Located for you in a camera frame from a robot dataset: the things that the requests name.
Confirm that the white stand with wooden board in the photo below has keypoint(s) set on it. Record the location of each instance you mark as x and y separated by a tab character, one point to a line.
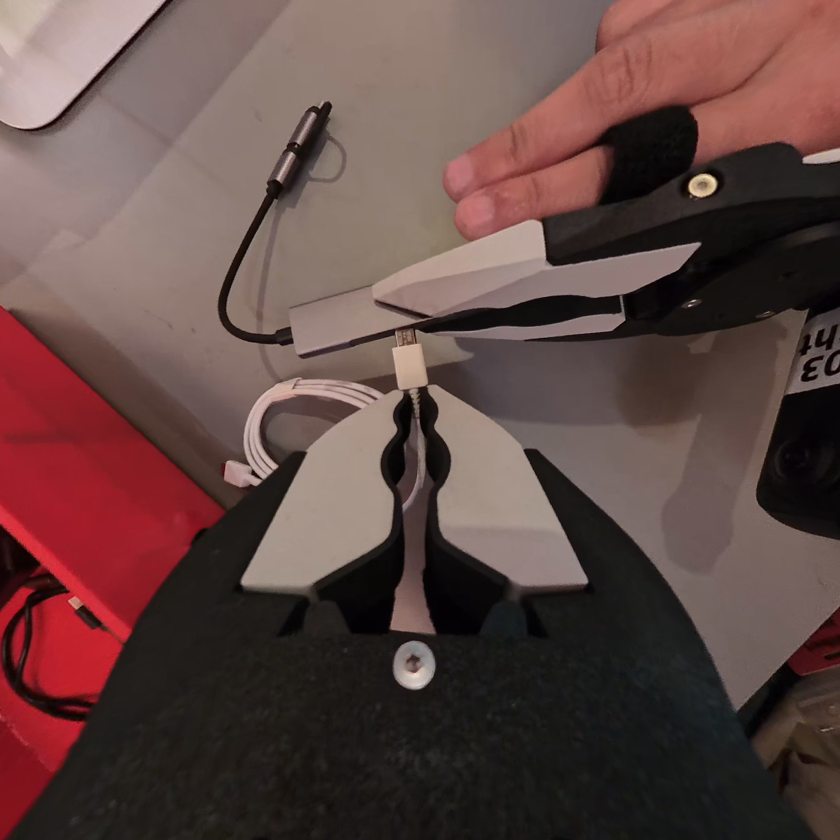
39	65

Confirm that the grey desk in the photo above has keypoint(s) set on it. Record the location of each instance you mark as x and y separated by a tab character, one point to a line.
407	98

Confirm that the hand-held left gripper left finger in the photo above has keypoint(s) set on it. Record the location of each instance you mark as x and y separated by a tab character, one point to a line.
315	505

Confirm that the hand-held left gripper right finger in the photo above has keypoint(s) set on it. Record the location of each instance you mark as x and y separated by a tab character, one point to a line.
505	505

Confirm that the red plastic bin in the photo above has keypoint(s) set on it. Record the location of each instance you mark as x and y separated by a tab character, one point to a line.
79	426

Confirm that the person's right hand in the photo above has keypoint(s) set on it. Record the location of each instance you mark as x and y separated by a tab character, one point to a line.
656	59

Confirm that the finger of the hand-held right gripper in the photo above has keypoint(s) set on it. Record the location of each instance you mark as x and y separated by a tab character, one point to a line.
512	275
577	318

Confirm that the person's beige jacket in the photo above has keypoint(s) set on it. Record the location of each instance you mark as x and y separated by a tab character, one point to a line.
807	741

